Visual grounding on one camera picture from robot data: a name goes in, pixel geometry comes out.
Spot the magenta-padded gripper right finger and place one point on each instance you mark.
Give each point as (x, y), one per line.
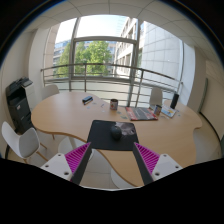
(165, 165)

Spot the printed white cup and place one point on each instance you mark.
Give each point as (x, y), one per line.
(114, 105)

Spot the metal balcony railing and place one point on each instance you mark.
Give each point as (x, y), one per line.
(110, 79)

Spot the black computer mouse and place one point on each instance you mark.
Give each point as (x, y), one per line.
(116, 132)

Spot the teal and yellow sticker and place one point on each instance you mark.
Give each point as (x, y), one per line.
(124, 117)

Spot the small pale sticker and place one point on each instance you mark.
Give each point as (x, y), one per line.
(119, 112)

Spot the black cylinder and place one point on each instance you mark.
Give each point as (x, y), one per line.
(174, 100)

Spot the black office printer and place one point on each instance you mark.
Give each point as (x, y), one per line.
(18, 105)

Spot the red magazine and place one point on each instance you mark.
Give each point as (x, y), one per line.
(141, 114)

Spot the green tree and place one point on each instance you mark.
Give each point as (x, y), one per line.
(95, 55)

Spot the black mouse pad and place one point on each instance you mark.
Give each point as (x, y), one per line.
(100, 136)

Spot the light-coloured magazine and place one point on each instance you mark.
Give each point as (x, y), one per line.
(168, 112)

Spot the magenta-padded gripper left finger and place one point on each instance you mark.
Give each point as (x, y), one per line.
(58, 165)

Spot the white tiled building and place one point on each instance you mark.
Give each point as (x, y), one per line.
(160, 48)

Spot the grey window frame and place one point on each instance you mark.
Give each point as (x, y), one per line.
(135, 55)

